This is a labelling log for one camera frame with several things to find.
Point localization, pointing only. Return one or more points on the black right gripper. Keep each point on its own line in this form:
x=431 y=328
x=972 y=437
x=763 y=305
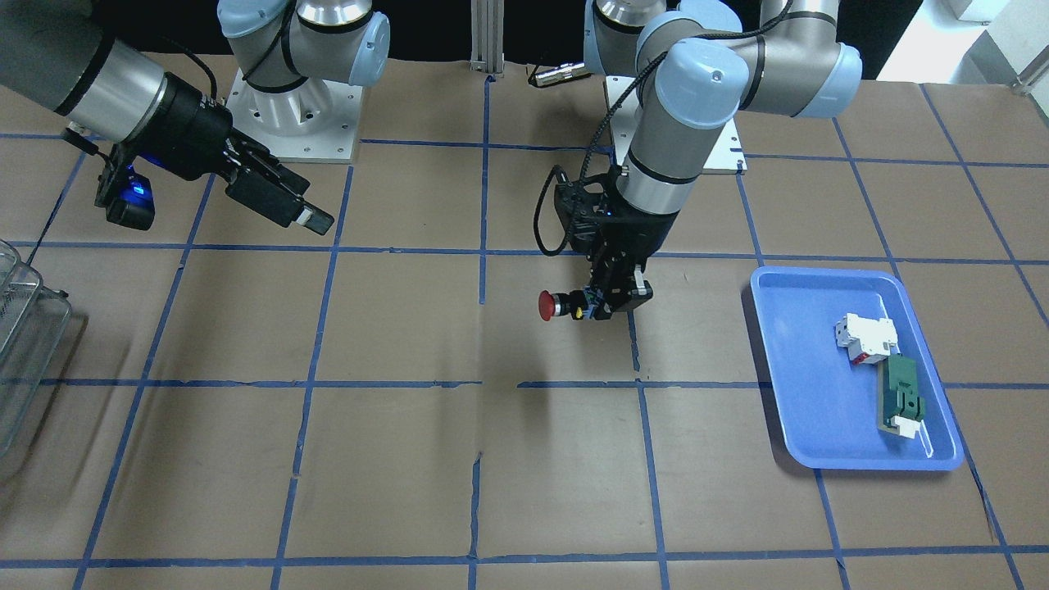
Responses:
x=190 y=124

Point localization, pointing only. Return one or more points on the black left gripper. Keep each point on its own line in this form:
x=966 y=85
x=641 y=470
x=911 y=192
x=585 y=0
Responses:
x=629 y=242

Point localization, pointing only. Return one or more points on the red emergency stop button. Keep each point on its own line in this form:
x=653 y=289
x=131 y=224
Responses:
x=551 y=305

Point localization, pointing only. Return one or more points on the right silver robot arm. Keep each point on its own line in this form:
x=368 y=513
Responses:
x=291 y=54

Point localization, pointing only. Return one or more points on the blue plastic tray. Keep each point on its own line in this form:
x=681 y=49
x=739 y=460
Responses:
x=828 y=407

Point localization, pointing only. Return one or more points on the white red circuit breaker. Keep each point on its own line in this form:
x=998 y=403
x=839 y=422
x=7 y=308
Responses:
x=866 y=340

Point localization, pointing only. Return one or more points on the green terminal block module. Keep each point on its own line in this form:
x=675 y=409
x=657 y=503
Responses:
x=901 y=407

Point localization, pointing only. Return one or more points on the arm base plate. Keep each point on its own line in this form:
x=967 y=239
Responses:
x=726 y=158
x=314 y=123

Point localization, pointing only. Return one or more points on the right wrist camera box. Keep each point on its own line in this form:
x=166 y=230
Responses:
x=124 y=194

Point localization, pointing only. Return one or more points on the aluminium frame post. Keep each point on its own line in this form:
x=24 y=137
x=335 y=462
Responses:
x=487 y=19

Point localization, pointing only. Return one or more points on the silver wire mesh shelf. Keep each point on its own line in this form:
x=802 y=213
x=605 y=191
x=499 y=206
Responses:
x=33 y=321

